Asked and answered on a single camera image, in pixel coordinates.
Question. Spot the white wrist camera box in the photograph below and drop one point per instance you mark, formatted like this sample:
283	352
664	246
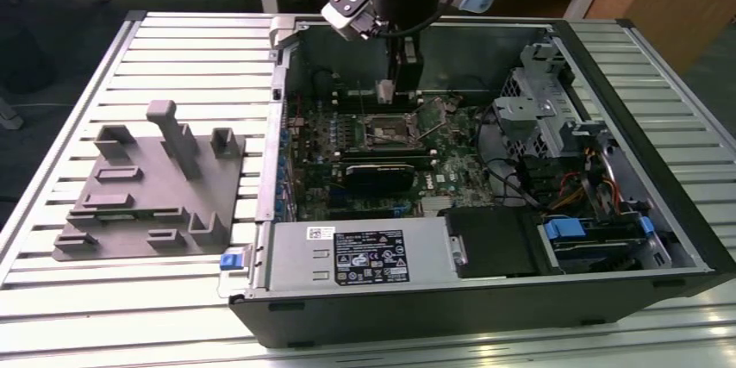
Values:
348	19

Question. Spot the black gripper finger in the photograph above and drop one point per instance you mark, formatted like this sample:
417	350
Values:
412	83

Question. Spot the silver chipset heatsink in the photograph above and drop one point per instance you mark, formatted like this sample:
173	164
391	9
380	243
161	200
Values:
437	205

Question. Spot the grey power supply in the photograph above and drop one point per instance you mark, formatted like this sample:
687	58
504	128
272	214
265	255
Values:
287	264

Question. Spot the silver metal drive cage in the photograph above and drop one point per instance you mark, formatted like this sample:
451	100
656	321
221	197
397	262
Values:
520	120

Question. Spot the black RAM slot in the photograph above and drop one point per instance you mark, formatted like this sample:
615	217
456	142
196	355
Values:
348	104
385	150
381	109
385	153
348	95
348	100

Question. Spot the green motherboard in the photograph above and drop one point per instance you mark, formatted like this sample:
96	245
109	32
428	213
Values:
460	178

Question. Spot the black plastic bay cover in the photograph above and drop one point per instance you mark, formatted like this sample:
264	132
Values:
495	243

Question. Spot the blue plastic clip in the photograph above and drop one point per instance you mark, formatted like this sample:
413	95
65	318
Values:
645	226

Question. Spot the blue disk carrier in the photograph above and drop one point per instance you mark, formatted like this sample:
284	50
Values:
560	230

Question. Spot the CPU socket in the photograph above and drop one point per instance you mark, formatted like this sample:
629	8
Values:
387	130

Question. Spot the black rating label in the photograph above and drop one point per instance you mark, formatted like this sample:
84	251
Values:
368	256

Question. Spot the green RAM stick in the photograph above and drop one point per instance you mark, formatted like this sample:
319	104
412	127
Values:
115	215

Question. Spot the black graphics card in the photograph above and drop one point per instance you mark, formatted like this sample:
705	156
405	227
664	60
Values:
379	178

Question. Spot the silver CPU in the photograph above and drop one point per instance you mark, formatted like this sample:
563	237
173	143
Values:
385	92

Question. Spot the blue case latch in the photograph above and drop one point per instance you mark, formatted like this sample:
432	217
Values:
231	261

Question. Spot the white barcode sticker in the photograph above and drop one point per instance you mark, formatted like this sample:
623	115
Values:
320	232

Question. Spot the black PC case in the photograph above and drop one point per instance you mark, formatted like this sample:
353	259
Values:
460	320

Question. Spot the grey parts rack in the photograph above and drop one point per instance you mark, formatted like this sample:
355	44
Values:
155	213

